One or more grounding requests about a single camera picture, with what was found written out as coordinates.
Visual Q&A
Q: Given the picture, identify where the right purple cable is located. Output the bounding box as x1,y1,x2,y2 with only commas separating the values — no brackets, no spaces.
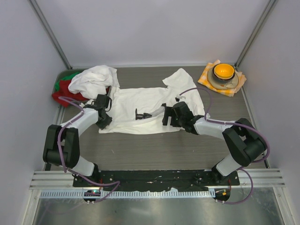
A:
179,88,271,204

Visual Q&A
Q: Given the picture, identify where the dark ceramic bowl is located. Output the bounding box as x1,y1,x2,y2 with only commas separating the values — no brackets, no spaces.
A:
212,67,236,82

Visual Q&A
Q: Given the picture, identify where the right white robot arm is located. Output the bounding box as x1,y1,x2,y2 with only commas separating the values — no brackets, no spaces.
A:
162,102,269,185

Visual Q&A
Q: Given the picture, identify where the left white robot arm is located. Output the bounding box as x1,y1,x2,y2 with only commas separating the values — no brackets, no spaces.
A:
43,94,113,187

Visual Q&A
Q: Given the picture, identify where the white slotted cable duct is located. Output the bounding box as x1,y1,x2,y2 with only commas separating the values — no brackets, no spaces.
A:
40,188,215,200

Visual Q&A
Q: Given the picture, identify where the beige ceramic plate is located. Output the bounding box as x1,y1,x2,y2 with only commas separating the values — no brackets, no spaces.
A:
207,68,239,90

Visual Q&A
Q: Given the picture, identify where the green t-shirt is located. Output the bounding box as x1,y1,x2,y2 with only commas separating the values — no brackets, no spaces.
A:
54,72,80,91

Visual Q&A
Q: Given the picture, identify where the white t-shirt with robot print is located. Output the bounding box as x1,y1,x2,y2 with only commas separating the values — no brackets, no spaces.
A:
98,68,205,135

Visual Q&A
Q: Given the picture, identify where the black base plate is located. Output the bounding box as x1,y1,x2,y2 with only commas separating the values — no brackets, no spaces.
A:
88,170,240,192

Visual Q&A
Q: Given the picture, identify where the orange bowl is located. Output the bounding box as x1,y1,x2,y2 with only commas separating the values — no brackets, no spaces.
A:
213,63,234,79

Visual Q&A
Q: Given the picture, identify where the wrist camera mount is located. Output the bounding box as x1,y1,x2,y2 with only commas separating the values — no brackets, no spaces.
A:
85,99,95,106
175,95,186,102

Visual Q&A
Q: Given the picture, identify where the yellow checkered cloth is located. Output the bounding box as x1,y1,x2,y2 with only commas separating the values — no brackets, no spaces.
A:
198,60,247,97

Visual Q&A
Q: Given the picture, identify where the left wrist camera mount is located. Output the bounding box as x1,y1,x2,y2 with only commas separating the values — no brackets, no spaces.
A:
85,99,95,106

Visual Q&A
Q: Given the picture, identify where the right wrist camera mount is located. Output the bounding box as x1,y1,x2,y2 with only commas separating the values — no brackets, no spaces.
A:
175,95,186,102

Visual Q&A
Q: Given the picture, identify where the red t-shirt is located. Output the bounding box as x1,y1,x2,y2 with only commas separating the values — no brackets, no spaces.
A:
52,80,88,107

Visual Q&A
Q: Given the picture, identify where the aluminium rail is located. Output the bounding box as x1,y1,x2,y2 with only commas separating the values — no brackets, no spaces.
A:
29,169,285,190

